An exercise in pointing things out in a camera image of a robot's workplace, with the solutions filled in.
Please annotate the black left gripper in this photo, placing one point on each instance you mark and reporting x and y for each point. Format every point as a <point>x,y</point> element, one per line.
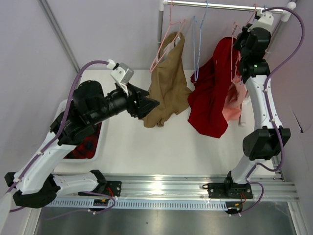
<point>145,105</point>

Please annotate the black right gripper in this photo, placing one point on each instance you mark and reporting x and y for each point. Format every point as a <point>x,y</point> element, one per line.
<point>241,37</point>

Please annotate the pink wire hanger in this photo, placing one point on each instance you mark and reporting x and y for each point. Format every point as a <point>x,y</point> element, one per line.
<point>233,66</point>

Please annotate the red skirt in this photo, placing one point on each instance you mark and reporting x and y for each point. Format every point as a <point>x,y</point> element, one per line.
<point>208,98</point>

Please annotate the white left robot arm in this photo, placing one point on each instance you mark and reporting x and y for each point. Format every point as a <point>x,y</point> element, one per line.
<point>36,186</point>

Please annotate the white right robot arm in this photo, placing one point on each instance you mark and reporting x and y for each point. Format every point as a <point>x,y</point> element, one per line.
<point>269,135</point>

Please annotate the tan brown skirt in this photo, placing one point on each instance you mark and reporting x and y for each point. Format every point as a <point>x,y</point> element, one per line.
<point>169,87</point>

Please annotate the pink hanger with brown skirt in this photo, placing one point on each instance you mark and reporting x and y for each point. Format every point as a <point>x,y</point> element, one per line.
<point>167,40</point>

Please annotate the light blue empty hanger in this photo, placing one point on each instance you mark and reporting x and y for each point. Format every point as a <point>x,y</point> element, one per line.
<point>197,38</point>

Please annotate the salmon pink skirt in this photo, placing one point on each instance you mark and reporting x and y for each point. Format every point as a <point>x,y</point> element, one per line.
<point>234,99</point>

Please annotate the metal clothes rack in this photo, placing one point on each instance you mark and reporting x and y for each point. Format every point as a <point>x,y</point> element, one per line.
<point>285,16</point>

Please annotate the red plaid garment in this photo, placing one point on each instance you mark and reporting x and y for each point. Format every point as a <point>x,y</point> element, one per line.
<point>87,149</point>

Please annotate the white plastic basket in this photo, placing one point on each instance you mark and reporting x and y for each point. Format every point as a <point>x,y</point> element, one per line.
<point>101,138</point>

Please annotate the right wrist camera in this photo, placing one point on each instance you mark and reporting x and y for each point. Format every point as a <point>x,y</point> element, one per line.
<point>262,20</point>

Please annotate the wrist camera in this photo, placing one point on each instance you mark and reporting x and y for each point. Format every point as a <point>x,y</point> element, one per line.
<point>122,75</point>
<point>262,20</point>

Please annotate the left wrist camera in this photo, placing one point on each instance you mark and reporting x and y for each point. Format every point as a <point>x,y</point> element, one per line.
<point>122,75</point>

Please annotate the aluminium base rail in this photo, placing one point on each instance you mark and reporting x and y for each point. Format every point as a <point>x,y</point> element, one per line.
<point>179,193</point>

